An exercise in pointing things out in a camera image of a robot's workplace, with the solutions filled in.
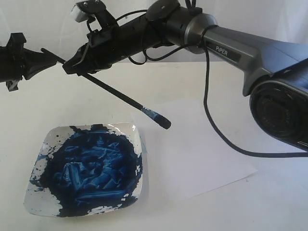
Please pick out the black paintbrush silver ferrule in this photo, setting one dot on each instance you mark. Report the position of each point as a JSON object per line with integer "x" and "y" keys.
{"x": 156, "y": 117}

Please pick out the white backdrop cloth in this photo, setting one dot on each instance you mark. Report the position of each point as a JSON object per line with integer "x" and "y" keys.
{"x": 49, "y": 24}

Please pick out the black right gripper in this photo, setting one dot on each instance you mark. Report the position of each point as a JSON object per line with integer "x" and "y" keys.
{"x": 124, "y": 41}

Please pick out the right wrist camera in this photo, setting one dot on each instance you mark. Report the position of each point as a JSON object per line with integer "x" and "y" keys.
{"x": 83, "y": 10}

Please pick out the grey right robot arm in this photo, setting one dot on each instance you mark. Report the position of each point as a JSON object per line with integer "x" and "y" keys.
{"x": 275, "y": 72}

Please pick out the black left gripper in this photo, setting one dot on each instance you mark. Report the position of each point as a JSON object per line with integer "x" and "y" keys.
{"x": 17, "y": 61}

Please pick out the white paper sheet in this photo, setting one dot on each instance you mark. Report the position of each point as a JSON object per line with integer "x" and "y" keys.
{"x": 189, "y": 158}

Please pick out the white plate with blue paint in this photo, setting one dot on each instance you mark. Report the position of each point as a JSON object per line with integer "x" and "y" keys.
{"x": 86, "y": 170}

